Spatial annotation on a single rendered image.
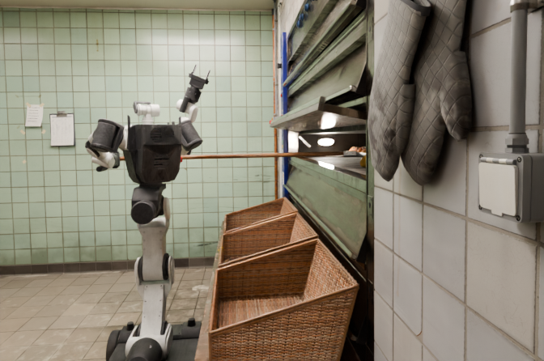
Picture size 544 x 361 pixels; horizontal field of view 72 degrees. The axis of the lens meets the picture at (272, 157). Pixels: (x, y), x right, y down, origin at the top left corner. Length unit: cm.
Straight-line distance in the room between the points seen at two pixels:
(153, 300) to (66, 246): 222
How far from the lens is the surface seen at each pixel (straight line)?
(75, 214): 421
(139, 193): 199
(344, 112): 117
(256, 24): 398
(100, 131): 199
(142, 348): 202
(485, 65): 69
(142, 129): 188
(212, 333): 126
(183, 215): 394
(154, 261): 217
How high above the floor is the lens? 132
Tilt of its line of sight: 3 degrees down
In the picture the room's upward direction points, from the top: 1 degrees counter-clockwise
